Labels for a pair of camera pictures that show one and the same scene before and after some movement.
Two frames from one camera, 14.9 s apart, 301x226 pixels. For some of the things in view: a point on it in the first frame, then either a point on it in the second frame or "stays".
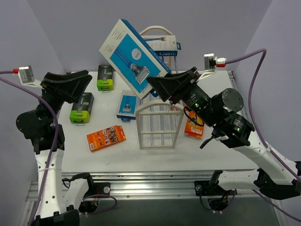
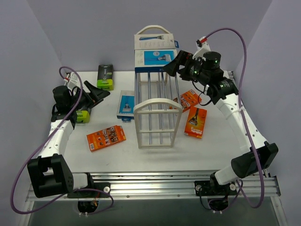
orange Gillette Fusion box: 192,129 stays
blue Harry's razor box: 134,62 to 153,60
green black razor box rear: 105,81 stays
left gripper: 50,88 to 87,100
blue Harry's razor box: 127,106 stays
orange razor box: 106,137 stays
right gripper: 182,87 to 184,63
